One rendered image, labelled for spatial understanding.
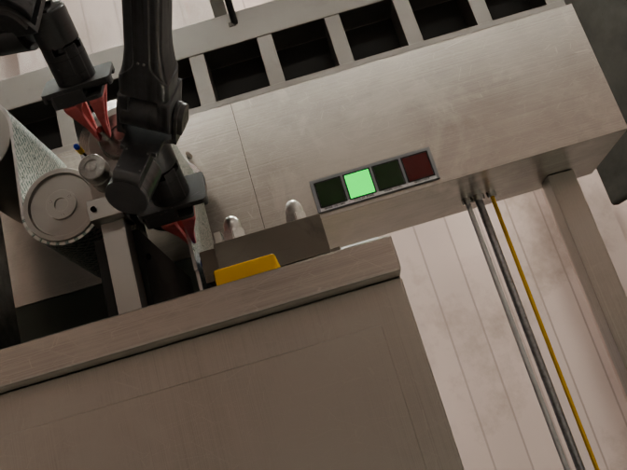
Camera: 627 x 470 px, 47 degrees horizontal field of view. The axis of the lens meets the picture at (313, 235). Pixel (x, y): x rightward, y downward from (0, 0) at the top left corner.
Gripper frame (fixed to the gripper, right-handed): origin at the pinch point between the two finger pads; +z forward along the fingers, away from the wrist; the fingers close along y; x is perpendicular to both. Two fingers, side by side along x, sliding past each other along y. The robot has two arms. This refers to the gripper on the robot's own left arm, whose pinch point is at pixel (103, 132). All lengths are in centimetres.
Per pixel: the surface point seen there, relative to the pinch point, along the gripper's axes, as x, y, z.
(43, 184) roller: 0.6, -12.2, 5.3
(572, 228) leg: 15, 79, 58
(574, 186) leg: 21, 83, 52
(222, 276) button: -40.3, 15.1, 4.2
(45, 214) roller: -3.2, -12.8, 8.4
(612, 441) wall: 137, 147, 311
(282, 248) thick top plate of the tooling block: -19.6, 21.0, 17.0
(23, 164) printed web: 6.4, -15.6, 3.5
